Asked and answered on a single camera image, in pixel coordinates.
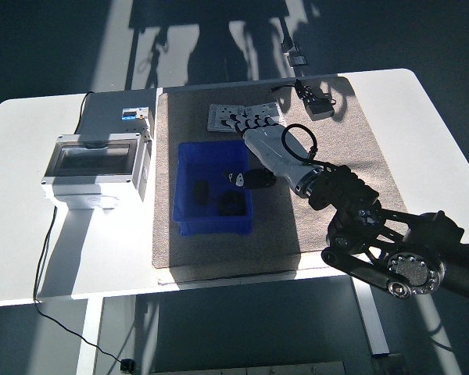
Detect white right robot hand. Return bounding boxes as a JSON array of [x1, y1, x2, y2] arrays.
[[220, 105, 323, 191]]

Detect black hex nut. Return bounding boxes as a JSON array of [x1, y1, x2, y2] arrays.
[[192, 179, 211, 206], [217, 190, 246, 216]]

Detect blue plastic box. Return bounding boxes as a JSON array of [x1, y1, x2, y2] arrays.
[[171, 141, 255, 238]]

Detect white socket panel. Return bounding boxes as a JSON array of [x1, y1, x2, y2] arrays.
[[245, 102, 286, 127], [206, 104, 246, 134]]

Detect black power adapter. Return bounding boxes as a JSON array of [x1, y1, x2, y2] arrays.
[[304, 96, 336, 121]]

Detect grey-brown mat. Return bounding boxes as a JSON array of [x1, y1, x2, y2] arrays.
[[151, 76, 411, 284]]

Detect blue and white circuit breaker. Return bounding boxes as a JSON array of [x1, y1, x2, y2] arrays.
[[120, 105, 150, 132]]

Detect white table leg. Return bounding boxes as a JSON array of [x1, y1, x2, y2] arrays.
[[76, 298, 103, 375], [351, 275, 390, 356]]

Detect grey metal foot plate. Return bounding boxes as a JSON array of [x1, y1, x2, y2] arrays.
[[370, 351, 410, 375]]

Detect black robot wrist cable loop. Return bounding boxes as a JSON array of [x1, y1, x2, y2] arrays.
[[281, 123, 320, 166]]

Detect black adapter cord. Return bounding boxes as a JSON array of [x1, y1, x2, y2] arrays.
[[270, 78, 317, 103]]

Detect grey electrical enclosure box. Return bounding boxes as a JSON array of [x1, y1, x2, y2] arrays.
[[41, 130, 154, 210]]

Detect grey metal base plate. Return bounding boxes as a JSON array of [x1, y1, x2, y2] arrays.
[[148, 359, 347, 375]]

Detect long black power cable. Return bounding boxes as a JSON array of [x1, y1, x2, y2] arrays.
[[32, 92, 128, 363]]

